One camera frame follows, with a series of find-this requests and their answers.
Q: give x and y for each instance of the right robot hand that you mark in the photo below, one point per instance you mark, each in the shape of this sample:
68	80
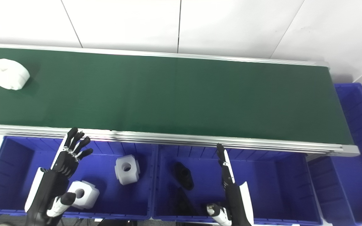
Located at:
233	197

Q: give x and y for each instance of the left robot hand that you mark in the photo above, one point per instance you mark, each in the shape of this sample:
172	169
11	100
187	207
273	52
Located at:
53	185

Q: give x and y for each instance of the white rounded plastic part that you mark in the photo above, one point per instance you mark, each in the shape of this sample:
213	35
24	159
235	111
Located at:
8	75

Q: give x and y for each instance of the blue bin with black parts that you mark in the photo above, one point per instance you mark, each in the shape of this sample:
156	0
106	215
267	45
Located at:
262	188

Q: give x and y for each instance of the blue bin with white parts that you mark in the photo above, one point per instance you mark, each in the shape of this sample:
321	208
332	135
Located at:
17	175

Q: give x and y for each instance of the white cube part with hole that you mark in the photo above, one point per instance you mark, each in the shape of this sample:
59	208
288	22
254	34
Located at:
129	178
90	196

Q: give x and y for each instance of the black plastic part with hole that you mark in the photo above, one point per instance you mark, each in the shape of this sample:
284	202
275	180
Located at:
179	167

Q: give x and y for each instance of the empty blue plastic bin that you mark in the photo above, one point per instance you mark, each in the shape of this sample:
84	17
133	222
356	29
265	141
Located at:
357	175

